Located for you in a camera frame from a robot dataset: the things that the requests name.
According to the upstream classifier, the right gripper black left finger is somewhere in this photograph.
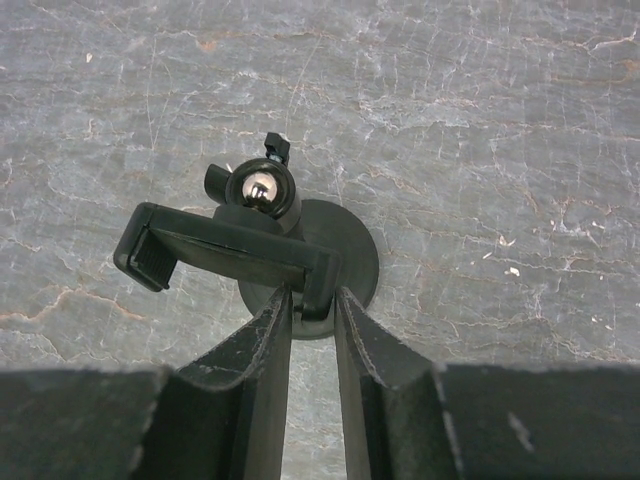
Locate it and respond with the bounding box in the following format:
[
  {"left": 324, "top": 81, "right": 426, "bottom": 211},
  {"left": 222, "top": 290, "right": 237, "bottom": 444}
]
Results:
[{"left": 144, "top": 287, "right": 293, "bottom": 479}]

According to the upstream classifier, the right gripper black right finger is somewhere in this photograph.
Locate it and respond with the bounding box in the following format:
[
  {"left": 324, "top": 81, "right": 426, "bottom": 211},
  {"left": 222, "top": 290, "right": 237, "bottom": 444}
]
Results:
[{"left": 335, "top": 287, "right": 459, "bottom": 479}]

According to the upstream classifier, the black phone stand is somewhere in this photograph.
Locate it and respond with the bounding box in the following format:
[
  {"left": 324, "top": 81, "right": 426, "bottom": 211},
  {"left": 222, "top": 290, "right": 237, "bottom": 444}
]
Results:
[{"left": 113, "top": 132, "right": 380, "bottom": 340}]

